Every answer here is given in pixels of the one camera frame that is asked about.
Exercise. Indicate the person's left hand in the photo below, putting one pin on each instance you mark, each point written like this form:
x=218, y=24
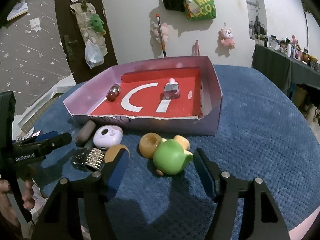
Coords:
x=9, y=207

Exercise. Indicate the white plastic bag hanging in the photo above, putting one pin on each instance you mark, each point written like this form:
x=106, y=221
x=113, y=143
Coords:
x=93, y=55

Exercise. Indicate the blue table cloth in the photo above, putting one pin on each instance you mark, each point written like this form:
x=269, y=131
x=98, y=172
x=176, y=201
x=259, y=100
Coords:
x=261, y=134

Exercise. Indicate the pink plush toy on wall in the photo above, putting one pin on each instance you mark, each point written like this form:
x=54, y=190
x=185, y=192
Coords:
x=226, y=38

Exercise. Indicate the metal perforated grater drum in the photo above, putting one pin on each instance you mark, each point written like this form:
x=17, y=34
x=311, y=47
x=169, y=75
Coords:
x=95, y=160

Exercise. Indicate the dark green covered side table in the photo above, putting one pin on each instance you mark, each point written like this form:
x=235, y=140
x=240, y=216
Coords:
x=283, y=71

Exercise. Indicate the light pink plush on wall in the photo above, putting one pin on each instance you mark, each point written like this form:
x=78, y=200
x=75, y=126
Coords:
x=155, y=33

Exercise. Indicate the orange round cake toy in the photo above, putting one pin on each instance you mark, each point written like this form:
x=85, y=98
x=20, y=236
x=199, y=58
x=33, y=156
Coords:
x=112, y=152

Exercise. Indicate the pink nail polish bottle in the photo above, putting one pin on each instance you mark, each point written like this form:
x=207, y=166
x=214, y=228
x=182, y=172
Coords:
x=171, y=90

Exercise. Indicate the orange donut toy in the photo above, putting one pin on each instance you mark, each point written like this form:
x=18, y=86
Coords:
x=148, y=144

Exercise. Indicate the green tote bag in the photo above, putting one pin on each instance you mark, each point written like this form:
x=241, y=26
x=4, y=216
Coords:
x=199, y=10

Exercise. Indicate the lilac round case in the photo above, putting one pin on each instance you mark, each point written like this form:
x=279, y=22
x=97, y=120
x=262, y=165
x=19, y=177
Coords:
x=107, y=136

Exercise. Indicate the green plush toy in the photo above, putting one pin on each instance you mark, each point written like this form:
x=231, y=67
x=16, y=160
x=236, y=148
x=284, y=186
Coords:
x=97, y=24

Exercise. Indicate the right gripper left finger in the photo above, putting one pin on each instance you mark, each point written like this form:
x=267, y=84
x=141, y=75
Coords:
x=73, y=201

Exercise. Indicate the green pear toy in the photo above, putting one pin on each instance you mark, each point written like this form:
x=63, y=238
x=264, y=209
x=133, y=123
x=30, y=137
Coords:
x=171, y=158

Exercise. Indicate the purple cardboard box tray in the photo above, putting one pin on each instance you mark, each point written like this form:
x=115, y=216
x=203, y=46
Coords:
x=88, y=96

